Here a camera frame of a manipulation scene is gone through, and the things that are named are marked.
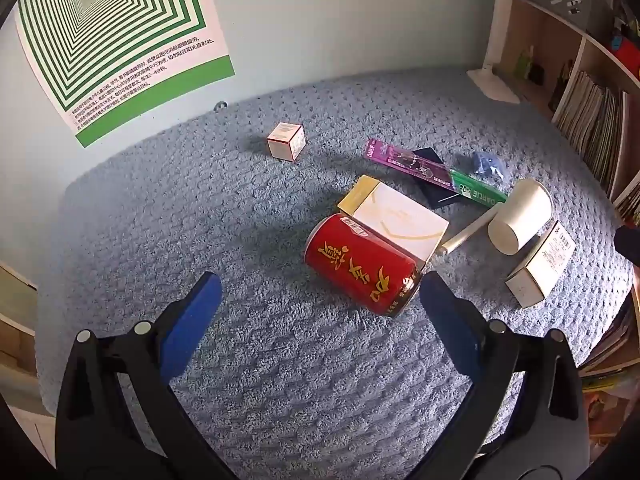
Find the white paper cup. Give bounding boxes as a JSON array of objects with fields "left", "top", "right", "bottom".
[{"left": 487, "top": 178, "right": 555, "bottom": 255}]

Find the green striped wall poster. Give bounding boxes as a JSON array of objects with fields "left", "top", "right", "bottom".
[{"left": 15, "top": 0, "right": 236, "bottom": 148}]

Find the dark pen holder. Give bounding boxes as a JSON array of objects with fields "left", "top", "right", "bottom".
[{"left": 547, "top": 60, "right": 576, "bottom": 111}]

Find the wooden cabinet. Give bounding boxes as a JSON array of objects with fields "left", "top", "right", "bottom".
[{"left": 0, "top": 260, "right": 56, "bottom": 466}]

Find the blue textured blanket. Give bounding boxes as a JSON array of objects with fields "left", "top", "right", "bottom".
[{"left": 35, "top": 67, "right": 636, "bottom": 480}]

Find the row of books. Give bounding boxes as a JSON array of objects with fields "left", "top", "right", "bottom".
[{"left": 552, "top": 70, "right": 631, "bottom": 196}]

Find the green toothpaste box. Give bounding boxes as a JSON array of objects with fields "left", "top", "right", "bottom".
[{"left": 449, "top": 169, "right": 510, "bottom": 209}]

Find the white labelled carton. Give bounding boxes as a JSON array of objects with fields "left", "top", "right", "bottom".
[{"left": 505, "top": 220, "right": 577, "bottom": 309}]

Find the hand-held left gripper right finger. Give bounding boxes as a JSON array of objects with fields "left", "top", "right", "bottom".
[{"left": 405, "top": 270, "right": 588, "bottom": 480}]

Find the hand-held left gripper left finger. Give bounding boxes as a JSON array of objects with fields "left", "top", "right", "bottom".
[{"left": 55, "top": 271, "right": 236, "bottom": 480}]

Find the red drink can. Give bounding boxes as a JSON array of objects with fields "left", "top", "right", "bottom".
[{"left": 304, "top": 213, "right": 421, "bottom": 317}]

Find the stack of magazines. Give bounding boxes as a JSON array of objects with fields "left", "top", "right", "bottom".
[{"left": 577, "top": 290, "right": 640, "bottom": 396}]

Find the small white cube box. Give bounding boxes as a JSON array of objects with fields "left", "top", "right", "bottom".
[{"left": 266, "top": 122, "right": 307, "bottom": 162}]

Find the white desk lamp base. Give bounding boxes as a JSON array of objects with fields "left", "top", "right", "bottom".
[{"left": 466, "top": 0, "right": 521, "bottom": 106}]

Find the green bottle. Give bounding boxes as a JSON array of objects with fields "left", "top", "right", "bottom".
[{"left": 515, "top": 45, "right": 535, "bottom": 81}]

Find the wooden bookshelf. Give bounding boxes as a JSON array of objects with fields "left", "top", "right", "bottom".
[{"left": 500, "top": 0, "right": 640, "bottom": 461}]

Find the white paper stick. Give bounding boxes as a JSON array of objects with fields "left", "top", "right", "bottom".
[{"left": 440, "top": 210, "right": 501, "bottom": 256}]

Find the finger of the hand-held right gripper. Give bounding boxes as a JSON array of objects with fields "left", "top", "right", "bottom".
[{"left": 614, "top": 225, "right": 640, "bottom": 267}]

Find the plastic bag with blue cloth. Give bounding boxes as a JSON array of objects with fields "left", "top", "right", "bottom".
[{"left": 469, "top": 151, "right": 512, "bottom": 183}]

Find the white and yellow box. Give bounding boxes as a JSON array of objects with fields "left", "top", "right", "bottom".
[{"left": 337, "top": 175, "right": 450, "bottom": 266}]

